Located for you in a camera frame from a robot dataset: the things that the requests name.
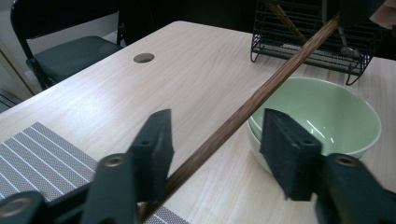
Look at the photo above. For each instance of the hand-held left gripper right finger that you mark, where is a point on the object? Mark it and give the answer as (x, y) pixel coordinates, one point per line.
(289, 155)

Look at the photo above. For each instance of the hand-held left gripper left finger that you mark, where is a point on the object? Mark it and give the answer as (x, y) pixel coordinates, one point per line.
(152, 161)

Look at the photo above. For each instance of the brown wooden chopstick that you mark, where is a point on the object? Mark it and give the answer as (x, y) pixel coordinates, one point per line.
(285, 22)
(249, 107)
(288, 20)

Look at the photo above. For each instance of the green ceramic bowl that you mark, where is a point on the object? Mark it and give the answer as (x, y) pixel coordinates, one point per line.
(327, 109)
(257, 149)

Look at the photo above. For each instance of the metal spoon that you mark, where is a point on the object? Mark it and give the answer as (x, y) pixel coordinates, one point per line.
(350, 51)

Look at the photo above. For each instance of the grey striped placemat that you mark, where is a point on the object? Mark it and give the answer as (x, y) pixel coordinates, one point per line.
(37, 155)

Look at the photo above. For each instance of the black folding chair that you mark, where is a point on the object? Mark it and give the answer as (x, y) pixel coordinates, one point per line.
(71, 53)

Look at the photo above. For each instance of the black curtain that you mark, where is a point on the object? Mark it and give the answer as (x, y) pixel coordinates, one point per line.
(186, 12)

